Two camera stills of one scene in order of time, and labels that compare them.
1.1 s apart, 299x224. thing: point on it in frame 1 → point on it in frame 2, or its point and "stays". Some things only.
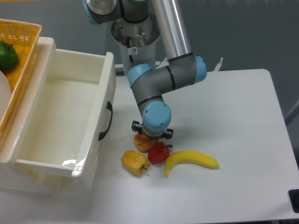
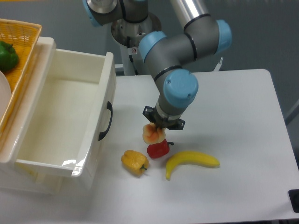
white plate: [5, 94] stays
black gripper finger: [168, 136] → [179, 125]
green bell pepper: [9, 57] stays
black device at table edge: [294, 197] stays
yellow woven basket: [24, 36] stays
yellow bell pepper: [134, 163] stays
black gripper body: [153, 137] → [161, 122]
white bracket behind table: [217, 68] stays
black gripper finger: [136, 128] → [149, 112]
